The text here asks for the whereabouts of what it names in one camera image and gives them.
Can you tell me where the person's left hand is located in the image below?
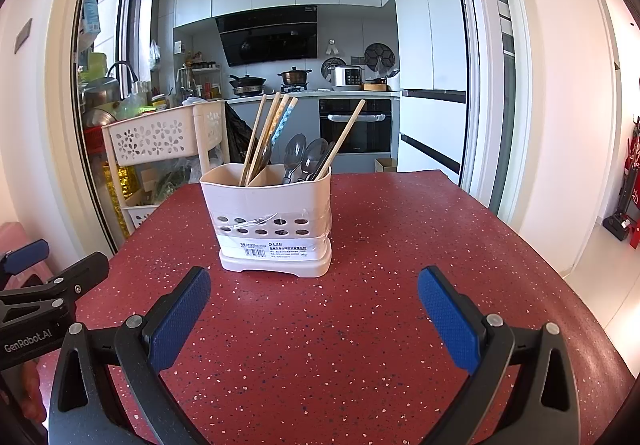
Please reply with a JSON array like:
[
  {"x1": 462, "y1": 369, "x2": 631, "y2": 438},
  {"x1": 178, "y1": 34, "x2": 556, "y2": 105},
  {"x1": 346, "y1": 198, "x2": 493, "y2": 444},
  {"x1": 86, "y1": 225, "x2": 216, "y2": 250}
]
[{"x1": 16, "y1": 361, "x2": 52, "y2": 420}]

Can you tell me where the white floral storage cart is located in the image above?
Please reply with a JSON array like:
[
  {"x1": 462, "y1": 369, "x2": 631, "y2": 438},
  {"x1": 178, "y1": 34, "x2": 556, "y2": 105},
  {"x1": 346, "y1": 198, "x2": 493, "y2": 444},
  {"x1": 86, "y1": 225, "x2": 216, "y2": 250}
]
[{"x1": 101, "y1": 99, "x2": 228, "y2": 236}]

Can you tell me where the black built-in oven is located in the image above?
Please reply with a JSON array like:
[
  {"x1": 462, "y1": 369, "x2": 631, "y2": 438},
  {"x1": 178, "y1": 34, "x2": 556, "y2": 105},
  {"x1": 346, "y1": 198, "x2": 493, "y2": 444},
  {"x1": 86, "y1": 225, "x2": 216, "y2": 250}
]
[{"x1": 318, "y1": 98, "x2": 393, "y2": 155}]

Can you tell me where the steel rice cooker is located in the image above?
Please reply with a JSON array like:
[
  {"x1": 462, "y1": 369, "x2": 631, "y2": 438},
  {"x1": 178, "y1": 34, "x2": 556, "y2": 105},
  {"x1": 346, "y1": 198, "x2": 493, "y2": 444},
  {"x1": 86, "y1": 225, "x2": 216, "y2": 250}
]
[{"x1": 327, "y1": 64, "x2": 363, "y2": 91}]

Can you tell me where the black printed bag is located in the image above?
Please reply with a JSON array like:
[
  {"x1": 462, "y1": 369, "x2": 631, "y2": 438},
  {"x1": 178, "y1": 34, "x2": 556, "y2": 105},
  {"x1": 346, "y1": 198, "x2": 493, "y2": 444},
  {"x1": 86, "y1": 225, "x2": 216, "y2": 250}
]
[{"x1": 223, "y1": 101, "x2": 258, "y2": 165}]

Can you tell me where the green plastic container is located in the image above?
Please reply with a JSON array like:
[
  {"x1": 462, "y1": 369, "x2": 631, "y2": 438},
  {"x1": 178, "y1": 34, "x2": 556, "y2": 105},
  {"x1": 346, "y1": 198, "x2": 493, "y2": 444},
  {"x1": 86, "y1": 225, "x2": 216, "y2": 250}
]
[{"x1": 87, "y1": 51, "x2": 108, "y2": 81}]

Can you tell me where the plain wooden chopstick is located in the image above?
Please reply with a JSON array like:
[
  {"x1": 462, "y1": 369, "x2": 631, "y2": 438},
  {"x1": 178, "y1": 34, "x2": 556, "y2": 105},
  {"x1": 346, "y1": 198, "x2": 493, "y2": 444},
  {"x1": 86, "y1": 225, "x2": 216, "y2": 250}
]
[
  {"x1": 239, "y1": 94, "x2": 268, "y2": 187},
  {"x1": 316, "y1": 98, "x2": 367, "y2": 180},
  {"x1": 246, "y1": 92, "x2": 282, "y2": 186}
]

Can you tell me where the white spice rack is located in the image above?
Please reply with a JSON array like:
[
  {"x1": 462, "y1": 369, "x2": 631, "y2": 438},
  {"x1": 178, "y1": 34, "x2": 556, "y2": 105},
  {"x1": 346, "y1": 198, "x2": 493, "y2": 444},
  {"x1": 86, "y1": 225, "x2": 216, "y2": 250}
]
[{"x1": 177, "y1": 60, "x2": 223, "y2": 101}]

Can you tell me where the steel stockpot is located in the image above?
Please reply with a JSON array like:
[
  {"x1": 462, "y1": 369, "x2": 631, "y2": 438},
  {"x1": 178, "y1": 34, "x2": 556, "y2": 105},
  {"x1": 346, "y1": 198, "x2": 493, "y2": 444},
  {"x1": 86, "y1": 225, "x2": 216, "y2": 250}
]
[{"x1": 80, "y1": 76, "x2": 122, "y2": 110}]

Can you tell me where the black wok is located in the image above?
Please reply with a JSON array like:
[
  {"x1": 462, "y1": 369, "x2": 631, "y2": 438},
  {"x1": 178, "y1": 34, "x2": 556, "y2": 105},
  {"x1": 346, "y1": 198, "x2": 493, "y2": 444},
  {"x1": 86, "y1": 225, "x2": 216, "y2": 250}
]
[{"x1": 229, "y1": 74, "x2": 267, "y2": 96}]

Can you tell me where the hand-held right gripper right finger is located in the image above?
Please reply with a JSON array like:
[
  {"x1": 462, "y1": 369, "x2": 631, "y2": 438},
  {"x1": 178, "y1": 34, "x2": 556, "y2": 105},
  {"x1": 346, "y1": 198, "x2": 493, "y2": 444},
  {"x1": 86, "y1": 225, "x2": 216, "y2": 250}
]
[{"x1": 417, "y1": 266, "x2": 583, "y2": 445}]

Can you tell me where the grey kitchen base cabinet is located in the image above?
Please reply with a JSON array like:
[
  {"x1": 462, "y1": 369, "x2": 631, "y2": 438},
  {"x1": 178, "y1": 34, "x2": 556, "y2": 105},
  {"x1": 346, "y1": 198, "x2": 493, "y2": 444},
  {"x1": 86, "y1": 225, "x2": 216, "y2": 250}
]
[{"x1": 225, "y1": 92, "x2": 401, "y2": 176}]

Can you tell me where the white plastic utensil holder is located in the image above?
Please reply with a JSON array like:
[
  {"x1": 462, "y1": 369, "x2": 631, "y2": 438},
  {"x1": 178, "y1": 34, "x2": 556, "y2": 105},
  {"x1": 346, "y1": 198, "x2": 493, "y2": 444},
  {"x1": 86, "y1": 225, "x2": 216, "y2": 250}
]
[{"x1": 199, "y1": 162, "x2": 333, "y2": 278}]

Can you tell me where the red printed bag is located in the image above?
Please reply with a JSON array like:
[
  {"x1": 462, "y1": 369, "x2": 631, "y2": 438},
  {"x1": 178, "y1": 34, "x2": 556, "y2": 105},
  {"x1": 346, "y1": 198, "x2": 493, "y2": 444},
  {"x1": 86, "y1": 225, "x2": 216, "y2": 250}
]
[{"x1": 602, "y1": 118, "x2": 640, "y2": 248}]

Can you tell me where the red plastic basket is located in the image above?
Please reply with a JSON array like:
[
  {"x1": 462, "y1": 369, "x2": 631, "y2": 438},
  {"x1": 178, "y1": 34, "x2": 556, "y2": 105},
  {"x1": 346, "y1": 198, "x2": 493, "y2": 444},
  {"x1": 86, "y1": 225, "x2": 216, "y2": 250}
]
[{"x1": 82, "y1": 125, "x2": 108, "y2": 156}]

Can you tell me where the blue patterned chopstick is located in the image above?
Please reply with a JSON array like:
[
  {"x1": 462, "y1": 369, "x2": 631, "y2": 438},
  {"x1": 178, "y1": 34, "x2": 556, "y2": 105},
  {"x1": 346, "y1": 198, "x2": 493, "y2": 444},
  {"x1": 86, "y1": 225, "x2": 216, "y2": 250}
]
[{"x1": 270, "y1": 96, "x2": 299, "y2": 146}]

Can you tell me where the white refrigerator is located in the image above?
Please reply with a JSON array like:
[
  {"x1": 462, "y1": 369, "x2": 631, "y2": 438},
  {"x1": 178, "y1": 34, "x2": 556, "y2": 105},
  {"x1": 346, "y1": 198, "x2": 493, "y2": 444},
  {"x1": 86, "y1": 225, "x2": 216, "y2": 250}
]
[{"x1": 387, "y1": 0, "x2": 471, "y2": 176}]

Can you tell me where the blue carton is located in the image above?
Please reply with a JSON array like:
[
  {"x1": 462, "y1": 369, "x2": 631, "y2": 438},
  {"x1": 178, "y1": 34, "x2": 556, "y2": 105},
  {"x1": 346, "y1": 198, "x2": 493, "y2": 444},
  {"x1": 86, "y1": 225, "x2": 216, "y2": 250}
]
[{"x1": 80, "y1": 0, "x2": 101, "y2": 36}]

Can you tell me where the round dark multi-hole pan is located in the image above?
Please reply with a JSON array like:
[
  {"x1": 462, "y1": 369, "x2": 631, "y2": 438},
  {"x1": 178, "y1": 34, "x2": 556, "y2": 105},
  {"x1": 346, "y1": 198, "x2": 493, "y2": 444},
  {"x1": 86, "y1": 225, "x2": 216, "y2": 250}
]
[{"x1": 364, "y1": 42, "x2": 396, "y2": 71}]

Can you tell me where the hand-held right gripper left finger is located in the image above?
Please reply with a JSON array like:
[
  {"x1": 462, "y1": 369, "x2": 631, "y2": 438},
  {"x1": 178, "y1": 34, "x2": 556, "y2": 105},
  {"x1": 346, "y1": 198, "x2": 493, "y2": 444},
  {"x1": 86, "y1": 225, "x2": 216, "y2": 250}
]
[{"x1": 47, "y1": 266, "x2": 212, "y2": 445}]

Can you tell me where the black range hood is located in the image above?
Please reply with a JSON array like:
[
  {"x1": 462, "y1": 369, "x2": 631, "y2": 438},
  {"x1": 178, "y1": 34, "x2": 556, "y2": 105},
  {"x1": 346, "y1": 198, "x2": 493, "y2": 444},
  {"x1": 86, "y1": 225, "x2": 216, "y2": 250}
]
[{"x1": 215, "y1": 5, "x2": 320, "y2": 67}]

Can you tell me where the steel kitchen faucet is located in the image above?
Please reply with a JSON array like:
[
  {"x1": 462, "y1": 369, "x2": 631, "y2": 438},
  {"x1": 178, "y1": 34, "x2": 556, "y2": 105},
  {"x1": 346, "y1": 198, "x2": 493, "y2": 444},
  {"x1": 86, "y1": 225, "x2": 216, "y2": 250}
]
[{"x1": 106, "y1": 61, "x2": 140, "y2": 98}]

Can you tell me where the grey wall plate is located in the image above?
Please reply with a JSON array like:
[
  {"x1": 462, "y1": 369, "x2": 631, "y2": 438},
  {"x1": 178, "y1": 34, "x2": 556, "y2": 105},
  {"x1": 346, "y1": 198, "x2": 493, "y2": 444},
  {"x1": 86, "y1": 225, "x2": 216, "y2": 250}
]
[{"x1": 14, "y1": 18, "x2": 33, "y2": 55}]

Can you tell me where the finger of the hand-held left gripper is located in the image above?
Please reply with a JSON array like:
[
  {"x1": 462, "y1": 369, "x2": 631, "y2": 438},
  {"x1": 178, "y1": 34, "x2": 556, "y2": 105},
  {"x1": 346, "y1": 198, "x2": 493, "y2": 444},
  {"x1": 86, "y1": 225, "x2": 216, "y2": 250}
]
[
  {"x1": 0, "y1": 239, "x2": 51, "y2": 278},
  {"x1": 0, "y1": 252, "x2": 111, "y2": 326}
]

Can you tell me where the brown cooking pot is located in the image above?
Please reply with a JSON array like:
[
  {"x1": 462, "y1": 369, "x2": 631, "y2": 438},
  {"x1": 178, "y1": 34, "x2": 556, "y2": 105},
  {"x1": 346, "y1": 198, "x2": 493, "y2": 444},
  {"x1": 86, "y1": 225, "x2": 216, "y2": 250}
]
[{"x1": 277, "y1": 66, "x2": 312, "y2": 86}]

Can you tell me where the steel bowl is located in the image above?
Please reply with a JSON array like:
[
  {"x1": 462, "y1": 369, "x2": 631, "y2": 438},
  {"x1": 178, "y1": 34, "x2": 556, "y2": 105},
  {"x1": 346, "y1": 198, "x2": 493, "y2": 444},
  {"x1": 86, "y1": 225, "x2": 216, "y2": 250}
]
[{"x1": 82, "y1": 108, "x2": 118, "y2": 128}]

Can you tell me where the gold tinsel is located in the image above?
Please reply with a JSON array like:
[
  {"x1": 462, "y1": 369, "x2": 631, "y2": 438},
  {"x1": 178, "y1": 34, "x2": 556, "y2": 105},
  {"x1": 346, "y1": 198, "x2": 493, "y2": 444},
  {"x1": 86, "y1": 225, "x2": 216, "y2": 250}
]
[{"x1": 102, "y1": 162, "x2": 138, "y2": 226}]

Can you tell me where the black chopstick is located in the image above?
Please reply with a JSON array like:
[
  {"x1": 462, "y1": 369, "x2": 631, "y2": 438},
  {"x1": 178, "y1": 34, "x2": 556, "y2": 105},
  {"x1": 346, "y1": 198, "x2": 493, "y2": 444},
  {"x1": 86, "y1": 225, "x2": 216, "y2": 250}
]
[{"x1": 312, "y1": 141, "x2": 337, "y2": 178}]

